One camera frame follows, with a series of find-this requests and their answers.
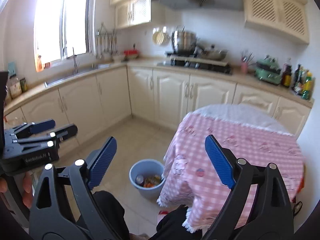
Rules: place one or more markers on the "steel wok pan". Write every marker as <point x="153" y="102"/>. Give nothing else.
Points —
<point x="211" y="53"/>

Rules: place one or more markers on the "person left hand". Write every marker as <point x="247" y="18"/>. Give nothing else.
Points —
<point x="27" y="186"/>

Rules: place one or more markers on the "steel kitchen sink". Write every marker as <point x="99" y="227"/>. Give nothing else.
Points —
<point x="82" y="70"/>

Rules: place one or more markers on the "kitchen window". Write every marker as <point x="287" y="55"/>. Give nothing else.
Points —
<point x="61" y="31"/>

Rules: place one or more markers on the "lower cream cabinets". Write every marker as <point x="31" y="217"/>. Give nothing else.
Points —
<point x="97" y="100"/>

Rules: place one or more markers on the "red bowl lid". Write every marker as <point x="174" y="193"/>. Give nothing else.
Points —
<point x="131" y="54"/>

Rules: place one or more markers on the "green yellow oil bottle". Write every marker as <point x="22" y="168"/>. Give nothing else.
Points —
<point x="307" y="86"/>

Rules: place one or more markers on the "hanging utensil rack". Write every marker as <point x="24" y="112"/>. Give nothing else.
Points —
<point x="105" y="42"/>

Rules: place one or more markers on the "pink utensil cup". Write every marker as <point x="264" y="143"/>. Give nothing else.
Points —
<point x="244" y="67"/>

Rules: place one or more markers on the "blue plastic trash bucket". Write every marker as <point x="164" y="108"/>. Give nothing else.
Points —
<point x="147" y="168"/>

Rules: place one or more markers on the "upper cream cabinets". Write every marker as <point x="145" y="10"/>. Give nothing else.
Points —
<point x="287" y="17"/>

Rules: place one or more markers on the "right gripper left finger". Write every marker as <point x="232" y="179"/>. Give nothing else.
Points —
<point x="51" y="216"/>

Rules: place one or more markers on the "black gas stove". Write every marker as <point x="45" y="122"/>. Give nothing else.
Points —
<point x="194" y="62"/>

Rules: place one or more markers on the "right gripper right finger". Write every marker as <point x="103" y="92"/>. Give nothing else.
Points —
<point x="258" y="205"/>

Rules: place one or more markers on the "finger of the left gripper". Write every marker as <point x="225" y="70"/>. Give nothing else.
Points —
<point x="32" y="128"/>
<point x="54" y="137"/>

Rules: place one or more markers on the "dark glass bottle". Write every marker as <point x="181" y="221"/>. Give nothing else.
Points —
<point x="296" y="77"/>

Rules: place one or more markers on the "chrome faucet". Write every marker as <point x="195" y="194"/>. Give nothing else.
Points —
<point x="71" y="61"/>

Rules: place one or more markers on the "cream cabinets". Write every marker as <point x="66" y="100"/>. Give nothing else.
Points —
<point x="287" y="17"/>
<point x="97" y="100"/>

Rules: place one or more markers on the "dark soy sauce bottle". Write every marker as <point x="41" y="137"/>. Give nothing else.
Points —
<point x="286" y="74"/>

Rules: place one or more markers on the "steel stock pot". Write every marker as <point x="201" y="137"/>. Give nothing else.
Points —
<point x="183" y="42"/>

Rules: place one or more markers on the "cream round strainer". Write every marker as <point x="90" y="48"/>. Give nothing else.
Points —
<point x="160" y="36"/>

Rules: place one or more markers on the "green electric cooker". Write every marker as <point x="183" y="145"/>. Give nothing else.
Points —
<point x="268" y="70"/>

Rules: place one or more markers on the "orange soda can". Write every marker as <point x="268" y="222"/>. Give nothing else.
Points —
<point x="152" y="181"/>

